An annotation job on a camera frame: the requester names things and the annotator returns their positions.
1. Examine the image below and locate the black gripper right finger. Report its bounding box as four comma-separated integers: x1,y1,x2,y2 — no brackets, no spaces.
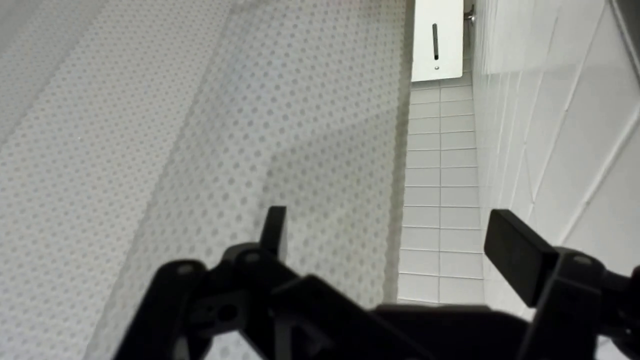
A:
482,208,640,360

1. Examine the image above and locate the white dotted shower curtain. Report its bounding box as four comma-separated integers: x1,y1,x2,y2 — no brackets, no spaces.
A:
0,0,410,360

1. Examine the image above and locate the white slotted shower seat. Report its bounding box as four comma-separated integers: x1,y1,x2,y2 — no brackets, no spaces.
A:
410,0,464,83

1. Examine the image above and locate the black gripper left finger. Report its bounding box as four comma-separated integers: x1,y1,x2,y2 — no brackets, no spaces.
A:
110,204,415,360

